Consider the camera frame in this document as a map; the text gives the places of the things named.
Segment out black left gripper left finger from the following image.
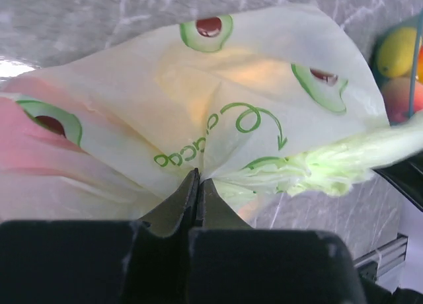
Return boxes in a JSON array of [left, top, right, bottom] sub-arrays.
[[139, 169, 200, 238]]

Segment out green printed plastic bag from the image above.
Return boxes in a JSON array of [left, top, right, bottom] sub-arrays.
[[1, 4, 422, 221]]

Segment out orange fruit in bag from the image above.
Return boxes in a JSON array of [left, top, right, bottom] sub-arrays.
[[155, 45, 289, 120]]

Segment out pink peach with leaf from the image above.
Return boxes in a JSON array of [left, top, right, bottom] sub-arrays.
[[381, 77, 411, 124]]

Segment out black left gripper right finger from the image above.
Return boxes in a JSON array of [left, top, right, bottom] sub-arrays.
[[196, 179, 252, 230]]

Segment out aluminium mounting rail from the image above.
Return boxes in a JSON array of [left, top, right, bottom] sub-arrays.
[[354, 234, 408, 281]]

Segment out teal transparent plastic tray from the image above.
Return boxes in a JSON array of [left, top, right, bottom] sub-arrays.
[[371, 13, 422, 124]]

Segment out yellow mango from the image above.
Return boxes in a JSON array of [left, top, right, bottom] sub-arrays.
[[376, 26, 418, 78]]

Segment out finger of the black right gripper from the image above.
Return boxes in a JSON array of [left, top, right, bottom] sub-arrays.
[[375, 158, 423, 211]]

